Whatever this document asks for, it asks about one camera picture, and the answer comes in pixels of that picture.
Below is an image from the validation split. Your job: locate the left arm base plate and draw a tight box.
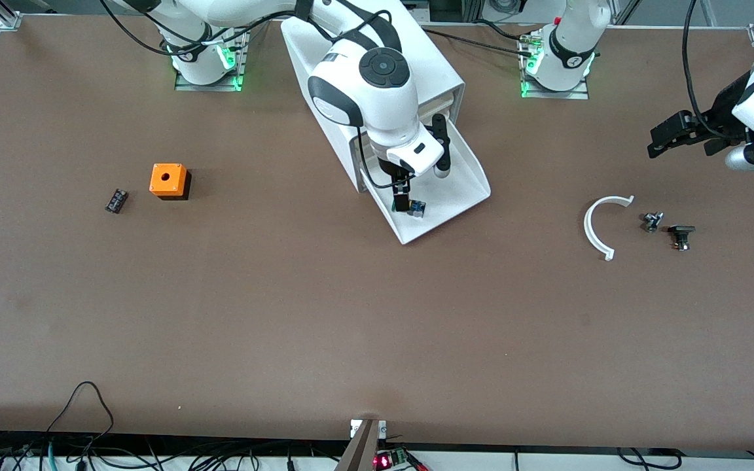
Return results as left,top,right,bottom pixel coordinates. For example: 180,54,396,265
519,29,590,100

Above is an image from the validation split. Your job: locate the black looped cable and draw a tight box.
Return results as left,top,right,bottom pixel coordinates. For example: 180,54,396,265
46,381,115,452

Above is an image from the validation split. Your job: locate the black table cable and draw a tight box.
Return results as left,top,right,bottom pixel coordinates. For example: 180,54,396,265
420,21,536,57

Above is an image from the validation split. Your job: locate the white curved plastic arc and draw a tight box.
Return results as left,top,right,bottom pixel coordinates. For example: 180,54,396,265
583,195,635,262

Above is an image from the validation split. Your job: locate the circuit board with red light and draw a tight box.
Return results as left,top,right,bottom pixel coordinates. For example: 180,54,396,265
374,447,427,471

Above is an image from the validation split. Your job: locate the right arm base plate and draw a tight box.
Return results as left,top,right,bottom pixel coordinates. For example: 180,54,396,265
174,26,251,92

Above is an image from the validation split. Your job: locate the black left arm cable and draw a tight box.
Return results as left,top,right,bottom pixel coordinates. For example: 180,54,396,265
681,0,719,137

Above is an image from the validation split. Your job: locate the orange box with hole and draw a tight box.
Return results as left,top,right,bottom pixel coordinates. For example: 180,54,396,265
149,163,192,201

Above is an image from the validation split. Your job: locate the small black switch component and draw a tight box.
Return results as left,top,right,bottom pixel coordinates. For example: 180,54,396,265
668,224,696,251

